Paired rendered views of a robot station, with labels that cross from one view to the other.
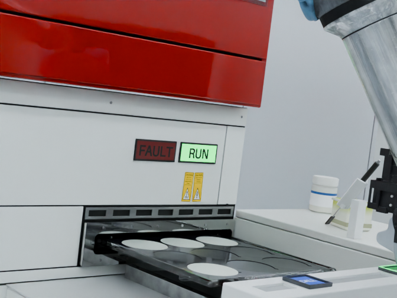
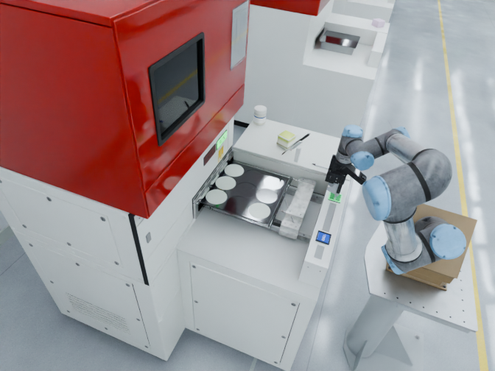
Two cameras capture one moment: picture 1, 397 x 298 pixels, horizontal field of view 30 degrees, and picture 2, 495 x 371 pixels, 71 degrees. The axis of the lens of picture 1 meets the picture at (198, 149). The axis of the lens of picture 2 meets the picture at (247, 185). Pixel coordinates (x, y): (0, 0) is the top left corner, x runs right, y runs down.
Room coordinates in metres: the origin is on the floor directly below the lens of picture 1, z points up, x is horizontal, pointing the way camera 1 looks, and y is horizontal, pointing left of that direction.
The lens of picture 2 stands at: (0.50, 0.55, 2.05)
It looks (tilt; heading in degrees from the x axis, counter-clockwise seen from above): 42 degrees down; 330
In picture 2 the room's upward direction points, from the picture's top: 5 degrees clockwise
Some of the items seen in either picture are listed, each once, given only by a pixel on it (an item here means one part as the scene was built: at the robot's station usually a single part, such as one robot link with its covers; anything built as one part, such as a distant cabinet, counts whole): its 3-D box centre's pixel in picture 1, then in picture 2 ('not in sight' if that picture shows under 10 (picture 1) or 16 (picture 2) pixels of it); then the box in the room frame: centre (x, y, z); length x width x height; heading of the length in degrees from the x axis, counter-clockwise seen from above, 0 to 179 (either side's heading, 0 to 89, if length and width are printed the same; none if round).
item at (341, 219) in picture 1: (351, 214); (286, 140); (1.75, -0.38, 1.00); 0.07 x 0.07 x 0.07; 23
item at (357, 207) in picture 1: (351, 206); (295, 149); (1.63, -0.35, 1.03); 0.06 x 0.04 x 0.13; 42
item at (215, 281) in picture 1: (276, 277); (281, 200); (1.45, -0.18, 0.90); 0.38 x 0.01 x 0.01; 132
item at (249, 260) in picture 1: (214, 255); (245, 189); (1.58, -0.06, 0.90); 0.34 x 0.34 x 0.01; 42
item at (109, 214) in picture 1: (165, 211); (213, 172); (1.69, 0.06, 0.96); 0.44 x 0.01 x 0.02; 132
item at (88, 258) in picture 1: (163, 240); (214, 182); (1.69, 0.06, 0.89); 0.44 x 0.02 x 0.10; 132
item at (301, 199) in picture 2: not in sight; (297, 207); (1.40, -0.25, 0.87); 0.36 x 0.08 x 0.03; 132
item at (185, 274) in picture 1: (149, 260); (231, 214); (1.46, 0.07, 0.90); 0.37 x 0.01 x 0.01; 42
